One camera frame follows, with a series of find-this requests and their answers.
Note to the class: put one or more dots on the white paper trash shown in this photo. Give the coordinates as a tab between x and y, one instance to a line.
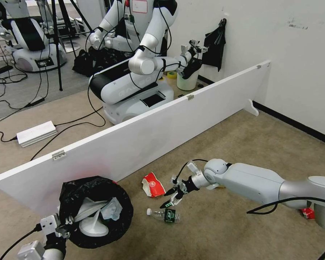
92	226

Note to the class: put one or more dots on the silver power supply box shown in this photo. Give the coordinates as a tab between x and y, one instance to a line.
36	134

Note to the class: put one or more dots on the black bag heap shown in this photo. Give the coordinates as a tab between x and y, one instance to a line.
84	63

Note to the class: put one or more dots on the round grey stand base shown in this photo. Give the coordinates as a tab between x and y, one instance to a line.
70	46

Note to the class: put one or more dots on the yellow tape roll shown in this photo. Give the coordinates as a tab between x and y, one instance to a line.
171	75

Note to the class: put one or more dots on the black baseboard strip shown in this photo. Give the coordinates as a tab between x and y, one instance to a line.
292	120

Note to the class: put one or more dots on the white humanoid robot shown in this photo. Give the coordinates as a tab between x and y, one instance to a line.
143	65

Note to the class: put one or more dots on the black bag on wall hook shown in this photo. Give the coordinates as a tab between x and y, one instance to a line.
214	48

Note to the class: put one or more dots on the trash bin with black bag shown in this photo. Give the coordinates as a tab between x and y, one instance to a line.
119	216

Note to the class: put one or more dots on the white board foot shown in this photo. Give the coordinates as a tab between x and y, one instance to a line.
253	107

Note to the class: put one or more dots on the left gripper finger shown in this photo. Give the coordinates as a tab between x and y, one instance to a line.
68	220
63	232

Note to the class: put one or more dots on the black power brick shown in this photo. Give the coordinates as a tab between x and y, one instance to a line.
37	101

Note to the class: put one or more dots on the white partition board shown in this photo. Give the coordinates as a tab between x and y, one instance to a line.
140	140

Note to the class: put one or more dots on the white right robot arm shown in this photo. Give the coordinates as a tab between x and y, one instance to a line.
249	181

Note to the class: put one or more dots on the black tripod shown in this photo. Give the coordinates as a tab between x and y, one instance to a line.
60	40

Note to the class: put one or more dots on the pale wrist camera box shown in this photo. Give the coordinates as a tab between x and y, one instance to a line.
50	224
175	180

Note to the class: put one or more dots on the clear crumpled plastic bag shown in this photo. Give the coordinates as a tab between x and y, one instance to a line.
112	210

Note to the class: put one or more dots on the crushed red white paper cup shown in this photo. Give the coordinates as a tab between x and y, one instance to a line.
153	187

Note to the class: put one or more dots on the white bin with black bag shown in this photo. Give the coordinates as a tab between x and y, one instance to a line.
188	82

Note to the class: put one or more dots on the clear plastic bottle green label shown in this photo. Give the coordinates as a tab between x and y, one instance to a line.
168	215

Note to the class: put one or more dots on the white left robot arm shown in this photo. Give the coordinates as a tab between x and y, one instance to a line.
50	254

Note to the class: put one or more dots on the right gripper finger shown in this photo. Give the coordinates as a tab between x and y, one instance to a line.
174	192
170	203

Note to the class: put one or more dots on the red crumpled wrapper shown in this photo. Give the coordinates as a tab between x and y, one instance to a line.
308	213

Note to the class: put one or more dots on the white robot with black seat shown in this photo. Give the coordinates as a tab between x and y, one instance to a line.
29	40

